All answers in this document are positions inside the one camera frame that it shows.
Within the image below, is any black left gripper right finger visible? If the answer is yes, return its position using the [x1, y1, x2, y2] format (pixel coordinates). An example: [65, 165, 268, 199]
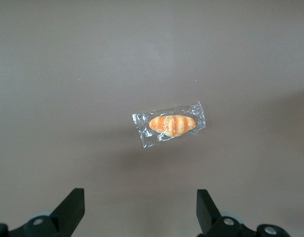
[196, 189, 257, 237]

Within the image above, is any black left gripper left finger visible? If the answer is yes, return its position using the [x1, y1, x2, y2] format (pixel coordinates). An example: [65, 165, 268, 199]
[8, 188, 85, 237]

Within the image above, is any plastic-wrapped orange bread roll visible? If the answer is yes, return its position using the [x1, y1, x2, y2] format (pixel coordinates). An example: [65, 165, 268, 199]
[131, 100, 207, 149]

